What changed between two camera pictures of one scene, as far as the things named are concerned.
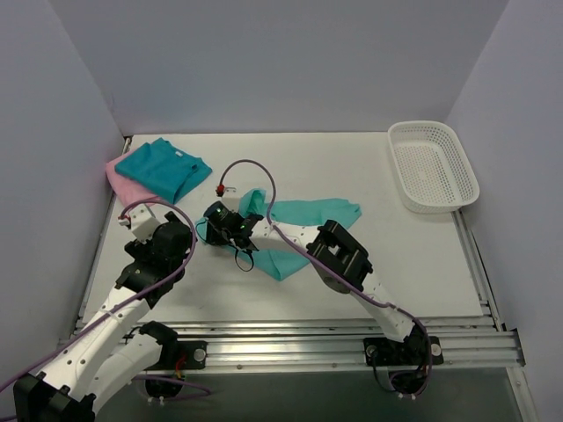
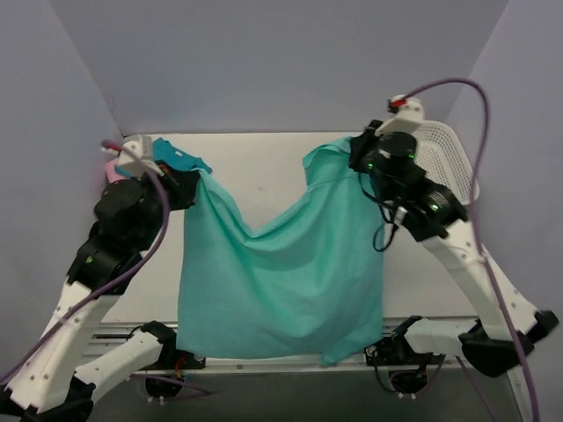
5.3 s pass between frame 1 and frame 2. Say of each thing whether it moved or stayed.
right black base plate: stayed
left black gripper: moved
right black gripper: moved
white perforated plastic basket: stayed
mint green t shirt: moved
